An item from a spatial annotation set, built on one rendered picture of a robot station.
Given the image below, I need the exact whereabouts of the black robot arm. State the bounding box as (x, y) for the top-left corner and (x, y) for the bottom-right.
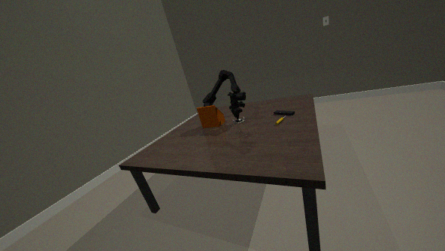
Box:
(203, 70), (246, 107)

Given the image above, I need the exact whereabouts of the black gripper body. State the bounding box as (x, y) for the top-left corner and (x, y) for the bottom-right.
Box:
(229, 100), (242, 113)

